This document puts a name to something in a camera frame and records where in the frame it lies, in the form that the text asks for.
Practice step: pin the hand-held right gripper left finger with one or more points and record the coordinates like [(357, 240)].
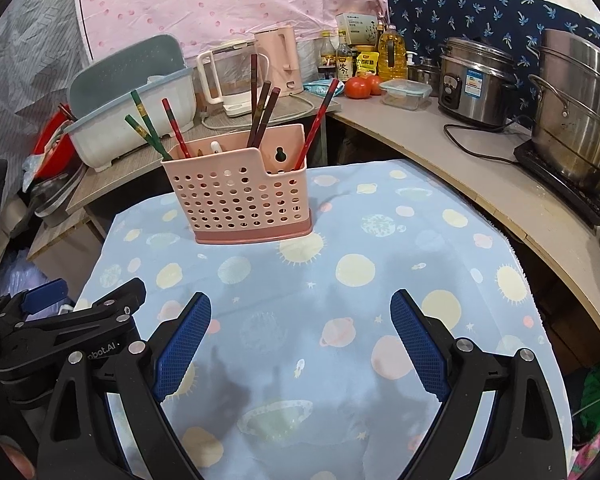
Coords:
[(182, 350)]

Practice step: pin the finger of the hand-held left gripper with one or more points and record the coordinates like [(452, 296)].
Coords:
[(80, 325), (45, 294)]

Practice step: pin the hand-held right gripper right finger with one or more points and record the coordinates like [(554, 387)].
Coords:
[(420, 350)]

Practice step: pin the pink perforated utensil holder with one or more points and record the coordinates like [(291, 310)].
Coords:
[(240, 200)]

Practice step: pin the green patterned chopstick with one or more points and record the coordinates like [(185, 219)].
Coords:
[(142, 115), (147, 137)]

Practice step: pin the white ceramic spoon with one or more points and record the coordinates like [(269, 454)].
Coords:
[(215, 148)]

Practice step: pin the red patterned chopstick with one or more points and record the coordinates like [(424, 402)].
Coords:
[(320, 115), (175, 127)]

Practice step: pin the person's left hand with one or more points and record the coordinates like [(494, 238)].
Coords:
[(17, 462)]

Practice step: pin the purple plastic bag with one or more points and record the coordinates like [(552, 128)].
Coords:
[(20, 275)]

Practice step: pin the dark wok pan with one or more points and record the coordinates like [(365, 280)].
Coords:
[(55, 195)]

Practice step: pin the blue planet print tablecloth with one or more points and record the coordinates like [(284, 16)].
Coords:
[(355, 270)]

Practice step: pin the red plastic basin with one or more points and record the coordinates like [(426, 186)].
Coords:
[(50, 145)]

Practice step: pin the white dish drainer teal lid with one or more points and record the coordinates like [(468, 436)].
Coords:
[(130, 135)]

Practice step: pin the green plastic bag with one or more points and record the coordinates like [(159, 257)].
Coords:
[(597, 395)]

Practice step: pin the beige corner counter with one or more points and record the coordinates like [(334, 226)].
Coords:
[(455, 170)]

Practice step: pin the black chopsticks bundle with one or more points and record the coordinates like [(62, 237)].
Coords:
[(65, 111)]

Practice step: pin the pink pineapple print cloth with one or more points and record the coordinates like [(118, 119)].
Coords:
[(597, 455)]

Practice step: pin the black induction cooker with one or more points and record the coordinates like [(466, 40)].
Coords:
[(550, 180)]

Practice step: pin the grey striped cloth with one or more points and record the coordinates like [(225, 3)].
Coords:
[(25, 70)]

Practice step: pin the glass food container with lid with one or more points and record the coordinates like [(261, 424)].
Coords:
[(406, 94)]

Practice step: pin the red tomato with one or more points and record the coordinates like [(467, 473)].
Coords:
[(357, 89), (376, 85)]

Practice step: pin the steel rice cooker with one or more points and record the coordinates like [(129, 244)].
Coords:
[(475, 85)]

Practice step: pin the glass electric kettle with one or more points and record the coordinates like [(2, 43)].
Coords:
[(230, 80)]

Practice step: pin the small steel pot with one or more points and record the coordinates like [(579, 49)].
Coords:
[(425, 72)]

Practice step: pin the blue wet wipes packet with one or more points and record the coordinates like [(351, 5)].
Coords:
[(320, 87)]

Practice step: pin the large steel steamer pot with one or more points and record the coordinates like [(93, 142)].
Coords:
[(580, 115)]

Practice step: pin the white pump bottle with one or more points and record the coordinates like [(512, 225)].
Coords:
[(411, 65)]

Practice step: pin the yellow seasoning packet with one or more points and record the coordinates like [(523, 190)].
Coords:
[(367, 64)]

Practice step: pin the cooking oil bottle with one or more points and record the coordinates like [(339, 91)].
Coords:
[(391, 55)]

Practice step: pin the pink electric kettle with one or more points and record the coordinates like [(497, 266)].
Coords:
[(282, 60)]

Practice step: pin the white and green carton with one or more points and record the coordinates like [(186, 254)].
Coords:
[(357, 27)]

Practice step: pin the navy leaf print cloth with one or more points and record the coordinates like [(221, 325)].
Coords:
[(455, 10)]

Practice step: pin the pink dotted cloth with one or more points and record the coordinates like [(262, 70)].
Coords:
[(230, 0)]

